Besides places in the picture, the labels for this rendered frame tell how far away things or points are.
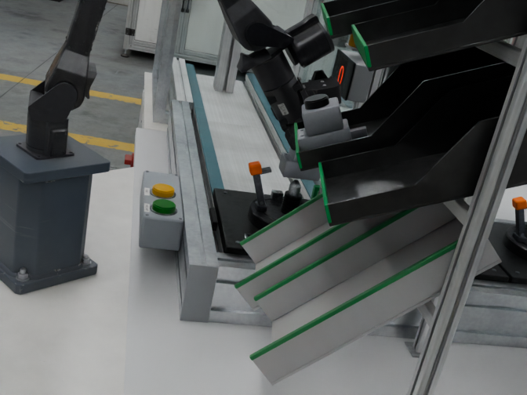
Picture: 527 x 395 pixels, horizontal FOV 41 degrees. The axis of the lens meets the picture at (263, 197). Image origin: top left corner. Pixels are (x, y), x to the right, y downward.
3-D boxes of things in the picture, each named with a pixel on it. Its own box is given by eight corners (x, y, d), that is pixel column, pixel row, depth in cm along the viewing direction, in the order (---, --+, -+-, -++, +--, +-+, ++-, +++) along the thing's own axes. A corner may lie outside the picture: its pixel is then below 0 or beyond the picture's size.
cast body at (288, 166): (282, 177, 119) (291, 138, 116) (278, 168, 123) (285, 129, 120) (330, 183, 120) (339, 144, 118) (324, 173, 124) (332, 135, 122)
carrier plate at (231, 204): (224, 258, 112) (227, 246, 111) (212, 197, 134) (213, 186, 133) (367, 273, 117) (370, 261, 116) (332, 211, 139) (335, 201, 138)
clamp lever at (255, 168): (256, 207, 121) (248, 166, 118) (255, 202, 123) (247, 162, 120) (277, 202, 122) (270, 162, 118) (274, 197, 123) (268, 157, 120)
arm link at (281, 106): (270, 108, 106) (307, 88, 106) (253, 76, 123) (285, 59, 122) (293, 153, 109) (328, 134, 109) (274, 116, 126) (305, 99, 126)
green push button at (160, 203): (150, 217, 120) (152, 207, 119) (150, 208, 123) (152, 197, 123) (175, 220, 121) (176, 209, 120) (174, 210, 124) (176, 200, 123)
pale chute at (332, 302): (271, 386, 78) (248, 357, 77) (273, 322, 90) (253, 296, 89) (503, 262, 72) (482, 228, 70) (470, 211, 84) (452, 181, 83)
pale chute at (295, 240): (253, 312, 92) (234, 286, 90) (256, 265, 104) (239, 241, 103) (446, 201, 85) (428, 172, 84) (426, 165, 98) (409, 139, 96)
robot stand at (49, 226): (-28, 253, 116) (-24, 138, 108) (51, 236, 126) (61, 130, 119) (16, 295, 107) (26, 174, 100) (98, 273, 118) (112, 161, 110)
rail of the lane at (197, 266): (179, 320, 110) (190, 259, 105) (165, 135, 190) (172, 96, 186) (214, 323, 111) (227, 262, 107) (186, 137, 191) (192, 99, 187)
